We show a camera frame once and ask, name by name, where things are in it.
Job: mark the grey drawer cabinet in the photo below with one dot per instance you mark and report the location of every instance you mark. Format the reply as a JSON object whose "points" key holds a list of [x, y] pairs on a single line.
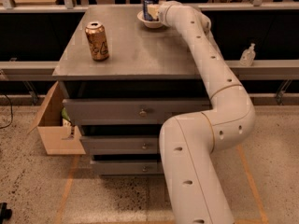
{"points": [[142, 63]]}

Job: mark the grey drawer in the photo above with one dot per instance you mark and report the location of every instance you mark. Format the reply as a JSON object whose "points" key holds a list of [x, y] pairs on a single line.
{"points": [[149, 167], [130, 111], [120, 144]]}

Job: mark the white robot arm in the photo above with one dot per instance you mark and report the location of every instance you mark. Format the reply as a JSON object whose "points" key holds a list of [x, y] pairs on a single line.
{"points": [[187, 140]]}

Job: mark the gold soda can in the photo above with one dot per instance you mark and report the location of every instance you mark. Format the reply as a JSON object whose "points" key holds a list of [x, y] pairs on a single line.
{"points": [[97, 40]]}

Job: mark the open cardboard box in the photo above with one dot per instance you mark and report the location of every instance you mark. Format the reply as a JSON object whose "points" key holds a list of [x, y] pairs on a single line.
{"points": [[56, 138]]}

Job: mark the blue pepsi can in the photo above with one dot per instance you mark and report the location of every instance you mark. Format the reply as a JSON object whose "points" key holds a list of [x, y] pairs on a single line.
{"points": [[145, 4]]}

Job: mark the top grey drawer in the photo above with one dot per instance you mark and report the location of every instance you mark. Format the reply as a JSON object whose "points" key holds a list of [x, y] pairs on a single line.
{"points": [[130, 111]]}

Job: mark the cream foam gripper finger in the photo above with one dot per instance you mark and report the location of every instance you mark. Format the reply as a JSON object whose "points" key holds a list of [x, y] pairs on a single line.
{"points": [[153, 12]]}

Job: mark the clear sanitizer pump bottle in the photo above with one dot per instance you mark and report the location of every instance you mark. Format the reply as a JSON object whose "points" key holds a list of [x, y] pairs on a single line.
{"points": [[248, 56]]}

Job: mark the grey metal rail shelf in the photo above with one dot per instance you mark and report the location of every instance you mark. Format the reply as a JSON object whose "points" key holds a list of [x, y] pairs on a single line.
{"points": [[260, 70]]}

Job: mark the bottom grey drawer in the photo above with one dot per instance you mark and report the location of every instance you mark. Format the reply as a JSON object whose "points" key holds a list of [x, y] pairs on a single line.
{"points": [[149, 167]]}

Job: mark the black object on floor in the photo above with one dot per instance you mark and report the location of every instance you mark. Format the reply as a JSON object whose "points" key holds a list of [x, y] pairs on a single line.
{"points": [[5, 213]]}

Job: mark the middle grey drawer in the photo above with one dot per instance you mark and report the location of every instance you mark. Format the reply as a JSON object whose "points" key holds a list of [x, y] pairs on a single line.
{"points": [[120, 144]]}

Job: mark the white paper bowl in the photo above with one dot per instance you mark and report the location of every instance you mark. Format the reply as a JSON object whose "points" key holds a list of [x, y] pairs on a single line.
{"points": [[149, 24]]}

